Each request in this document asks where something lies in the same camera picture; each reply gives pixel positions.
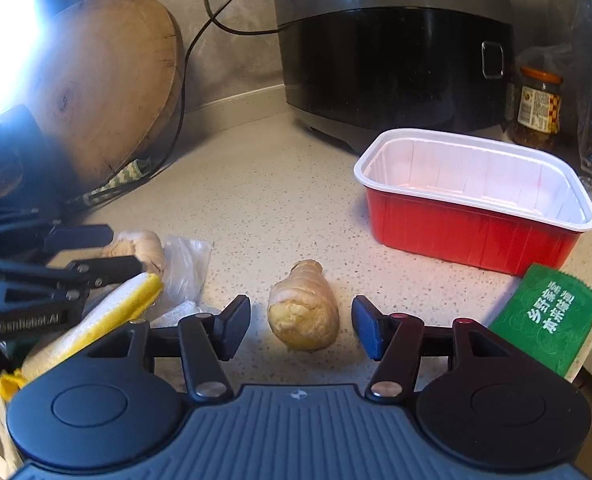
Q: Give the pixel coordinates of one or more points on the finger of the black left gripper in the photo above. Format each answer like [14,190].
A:
[93,273]
[53,237]

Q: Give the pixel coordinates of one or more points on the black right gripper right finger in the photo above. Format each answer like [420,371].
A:
[470,400]

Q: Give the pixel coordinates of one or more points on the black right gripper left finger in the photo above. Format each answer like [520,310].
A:
[124,397]

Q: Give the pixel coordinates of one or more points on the yellow white sponge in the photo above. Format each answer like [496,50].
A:
[125,303]

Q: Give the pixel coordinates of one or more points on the green snack packet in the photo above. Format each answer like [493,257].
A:
[549,317]

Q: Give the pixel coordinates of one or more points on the ginger root piece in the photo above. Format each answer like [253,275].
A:
[144,245]
[303,311]

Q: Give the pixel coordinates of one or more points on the black round pot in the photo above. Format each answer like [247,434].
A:
[34,172]

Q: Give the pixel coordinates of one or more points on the clear plastic bag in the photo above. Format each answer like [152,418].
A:
[183,281]

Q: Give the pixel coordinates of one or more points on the green white patterned cloth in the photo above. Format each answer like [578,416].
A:
[125,179]

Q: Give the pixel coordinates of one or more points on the red white plastic food tray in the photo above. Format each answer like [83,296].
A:
[493,205]

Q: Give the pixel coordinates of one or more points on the glass sauce jar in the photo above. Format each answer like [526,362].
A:
[537,119]

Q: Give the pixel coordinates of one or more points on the black rice cooker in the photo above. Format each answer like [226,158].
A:
[355,68]

